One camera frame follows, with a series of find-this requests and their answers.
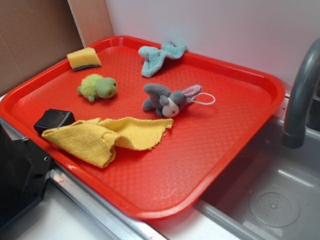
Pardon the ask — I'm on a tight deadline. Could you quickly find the grey plush bunny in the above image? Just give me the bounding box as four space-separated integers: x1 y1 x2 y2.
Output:
142 83 216 118

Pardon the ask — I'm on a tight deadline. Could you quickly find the light blue cloth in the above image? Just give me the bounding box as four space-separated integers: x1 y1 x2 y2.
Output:
138 42 187 78

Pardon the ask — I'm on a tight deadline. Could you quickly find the grey sink basin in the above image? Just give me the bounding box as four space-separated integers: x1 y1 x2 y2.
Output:
195 117 320 240

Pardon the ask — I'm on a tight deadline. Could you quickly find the yellow sponge with dark base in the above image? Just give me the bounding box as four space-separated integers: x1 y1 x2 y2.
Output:
66 47 102 71

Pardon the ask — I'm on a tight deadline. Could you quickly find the yellow cloth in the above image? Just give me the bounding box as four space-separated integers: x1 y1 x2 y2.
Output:
41 117 174 169

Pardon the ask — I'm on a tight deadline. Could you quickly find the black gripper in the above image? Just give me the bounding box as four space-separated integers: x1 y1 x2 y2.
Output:
0 108 76 230

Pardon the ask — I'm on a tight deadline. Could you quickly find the red plastic tray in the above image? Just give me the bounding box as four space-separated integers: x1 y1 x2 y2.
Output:
0 36 285 220

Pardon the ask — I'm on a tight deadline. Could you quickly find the grey faucet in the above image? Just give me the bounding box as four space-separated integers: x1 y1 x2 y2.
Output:
281 39 320 149

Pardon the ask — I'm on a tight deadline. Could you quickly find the brown cardboard panel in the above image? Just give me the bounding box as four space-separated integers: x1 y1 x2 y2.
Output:
0 0 114 96

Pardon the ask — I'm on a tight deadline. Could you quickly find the green plush turtle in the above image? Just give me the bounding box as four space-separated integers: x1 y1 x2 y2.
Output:
77 73 118 103

